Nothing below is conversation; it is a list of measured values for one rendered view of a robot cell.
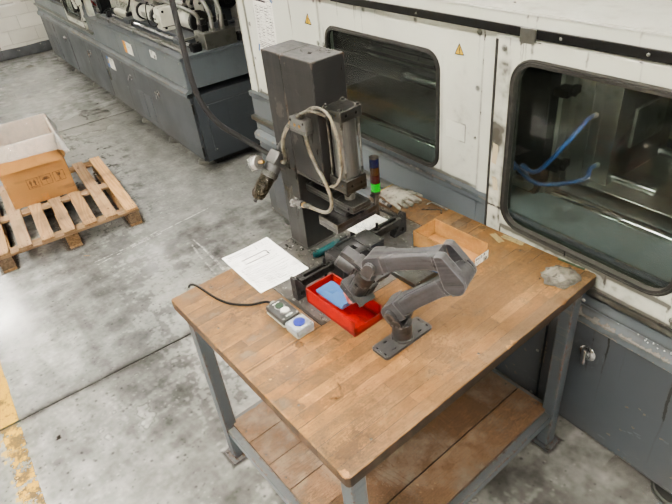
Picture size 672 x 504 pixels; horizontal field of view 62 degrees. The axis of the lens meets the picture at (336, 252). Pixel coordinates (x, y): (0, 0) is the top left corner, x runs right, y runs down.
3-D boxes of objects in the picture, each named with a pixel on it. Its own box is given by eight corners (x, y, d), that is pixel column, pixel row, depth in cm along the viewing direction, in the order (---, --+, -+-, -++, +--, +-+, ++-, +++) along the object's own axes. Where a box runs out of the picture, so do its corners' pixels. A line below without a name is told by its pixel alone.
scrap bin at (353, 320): (355, 337, 177) (353, 323, 174) (307, 301, 194) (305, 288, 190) (382, 319, 183) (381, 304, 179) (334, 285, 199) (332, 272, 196)
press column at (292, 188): (307, 250, 219) (278, 54, 176) (289, 238, 227) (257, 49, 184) (335, 235, 226) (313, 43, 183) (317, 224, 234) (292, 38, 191)
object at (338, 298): (344, 311, 181) (343, 304, 179) (315, 290, 191) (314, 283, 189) (361, 301, 184) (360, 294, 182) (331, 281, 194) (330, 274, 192)
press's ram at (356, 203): (340, 242, 190) (331, 163, 173) (295, 215, 207) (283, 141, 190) (379, 221, 198) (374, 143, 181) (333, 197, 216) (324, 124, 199)
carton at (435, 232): (464, 275, 198) (465, 257, 194) (413, 247, 215) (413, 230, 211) (488, 259, 205) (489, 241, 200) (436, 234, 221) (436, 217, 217)
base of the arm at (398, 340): (369, 330, 167) (385, 342, 163) (416, 299, 177) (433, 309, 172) (371, 349, 172) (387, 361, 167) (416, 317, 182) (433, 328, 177)
